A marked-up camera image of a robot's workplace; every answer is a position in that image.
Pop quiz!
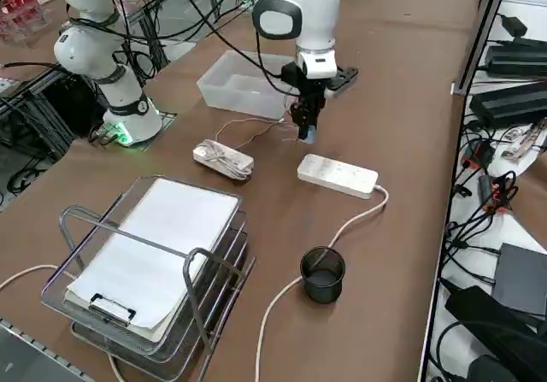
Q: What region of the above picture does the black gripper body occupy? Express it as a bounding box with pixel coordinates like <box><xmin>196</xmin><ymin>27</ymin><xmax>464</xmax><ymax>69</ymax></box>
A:
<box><xmin>293</xmin><ymin>78</ymin><xmax>330</xmax><ymax>103</ymax></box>

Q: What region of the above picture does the thin charger cable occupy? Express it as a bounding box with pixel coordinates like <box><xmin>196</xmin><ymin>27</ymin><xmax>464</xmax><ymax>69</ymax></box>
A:
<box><xmin>215</xmin><ymin>116</ymin><xmax>300</xmax><ymax>151</ymax></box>

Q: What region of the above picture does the white power strip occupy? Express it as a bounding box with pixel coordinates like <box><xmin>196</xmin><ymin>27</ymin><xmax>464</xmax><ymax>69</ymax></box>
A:
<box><xmin>297</xmin><ymin>153</ymin><xmax>380</xmax><ymax>200</ymax></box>

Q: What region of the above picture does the black power adapter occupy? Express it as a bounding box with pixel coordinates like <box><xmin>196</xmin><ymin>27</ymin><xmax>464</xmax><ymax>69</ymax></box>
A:
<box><xmin>469</xmin><ymin>78</ymin><xmax>547</xmax><ymax>127</ymax></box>
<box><xmin>485</xmin><ymin>38</ymin><xmax>547</xmax><ymax>75</ymax></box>

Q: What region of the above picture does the clear plastic bin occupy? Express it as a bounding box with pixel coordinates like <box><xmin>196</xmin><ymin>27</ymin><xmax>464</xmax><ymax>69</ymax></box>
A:
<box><xmin>196</xmin><ymin>50</ymin><xmax>297</xmax><ymax>121</ymax></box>

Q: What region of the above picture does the black mesh pen cup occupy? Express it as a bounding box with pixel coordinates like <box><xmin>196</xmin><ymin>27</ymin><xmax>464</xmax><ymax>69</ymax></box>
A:
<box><xmin>299</xmin><ymin>246</ymin><xmax>346</xmax><ymax>304</ymax></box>

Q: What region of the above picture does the white paper clipboard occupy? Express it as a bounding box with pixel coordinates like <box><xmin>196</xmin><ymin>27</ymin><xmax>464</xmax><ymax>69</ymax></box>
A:
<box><xmin>63</xmin><ymin>178</ymin><xmax>240</xmax><ymax>344</ymax></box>

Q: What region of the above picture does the dark grey flat box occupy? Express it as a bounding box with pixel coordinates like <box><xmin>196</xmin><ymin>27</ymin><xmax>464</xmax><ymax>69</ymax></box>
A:
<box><xmin>495</xmin><ymin>243</ymin><xmax>547</xmax><ymax>317</ymax></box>

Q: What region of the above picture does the clear acrylic rack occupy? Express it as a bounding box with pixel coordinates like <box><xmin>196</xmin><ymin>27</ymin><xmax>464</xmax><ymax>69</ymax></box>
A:
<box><xmin>0</xmin><ymin>0</ymin><xmax>55</xmax><ymax>44</ymax></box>

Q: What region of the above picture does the black wrist mount plate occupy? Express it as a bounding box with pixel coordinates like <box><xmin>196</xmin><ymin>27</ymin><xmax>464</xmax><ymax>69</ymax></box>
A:
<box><xmin>326</xmin><ymin>64</ymin><xmax>360</xmax><ymax>93</ymax></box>

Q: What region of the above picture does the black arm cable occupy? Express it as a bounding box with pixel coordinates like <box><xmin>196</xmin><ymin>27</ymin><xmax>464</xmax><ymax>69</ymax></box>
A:
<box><xmin>110</xmin><ymin>0</ymin><xmax>300</xmax><ymax>97</ymax></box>

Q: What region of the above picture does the white strip wrapped in cord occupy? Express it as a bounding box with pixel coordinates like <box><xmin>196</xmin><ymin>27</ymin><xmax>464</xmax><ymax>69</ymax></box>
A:
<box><xmin>191</xmin><ymin>138</ymin><xmax>256</xmax><ymax>182</ymax></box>

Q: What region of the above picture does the aluminium frame post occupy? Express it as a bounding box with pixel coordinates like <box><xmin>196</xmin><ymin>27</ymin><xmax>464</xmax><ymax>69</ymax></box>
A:
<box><xmin>453</xmin><ymin>0</ymin><xmax>514</xmax><ymax>97</ymax></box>

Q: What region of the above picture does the white power strip cord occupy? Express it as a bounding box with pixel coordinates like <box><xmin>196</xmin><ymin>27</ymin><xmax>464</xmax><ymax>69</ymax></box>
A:
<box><xmin>255</xmin><ymin>184</ymin><xmax>391</xmax><ymax>382</ymax></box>

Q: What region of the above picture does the metal wire tray stack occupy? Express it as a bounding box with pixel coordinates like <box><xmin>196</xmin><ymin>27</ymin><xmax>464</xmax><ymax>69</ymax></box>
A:
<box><xmin>40</xmin><ymin>175</ymin><xmax>257</xmax><ymax>382</ymax></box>

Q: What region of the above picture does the loose white cable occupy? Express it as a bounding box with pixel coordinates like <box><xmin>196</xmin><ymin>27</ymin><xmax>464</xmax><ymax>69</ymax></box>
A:
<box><xmin>0</xmin><ymin>264</ymin><xmax>129</xmax><ymax>382</ymax></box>

